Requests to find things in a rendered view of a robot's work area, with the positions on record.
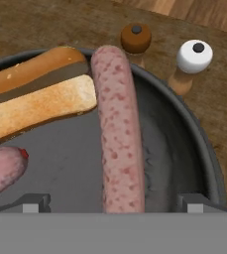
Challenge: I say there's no pink speckled sausage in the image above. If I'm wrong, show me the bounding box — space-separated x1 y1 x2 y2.
90 45 147 214
0 146 30 201

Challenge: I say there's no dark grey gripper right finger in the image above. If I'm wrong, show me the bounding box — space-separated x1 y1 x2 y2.
175 192 227 214

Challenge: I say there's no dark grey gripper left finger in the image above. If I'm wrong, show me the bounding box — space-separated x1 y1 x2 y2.
0 192 52 214

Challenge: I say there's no dark grey bowl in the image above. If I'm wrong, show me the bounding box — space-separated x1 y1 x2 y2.
0 48 227 214

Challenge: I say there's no brown-topped wooden shaker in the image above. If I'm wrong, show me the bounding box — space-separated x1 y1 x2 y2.
120 23 153 69

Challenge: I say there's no white-topped wooden shaker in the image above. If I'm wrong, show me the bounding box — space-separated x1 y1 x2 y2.
167 39 214 97

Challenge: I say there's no split hot dog bun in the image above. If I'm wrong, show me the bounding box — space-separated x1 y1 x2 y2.
0 46 98 147

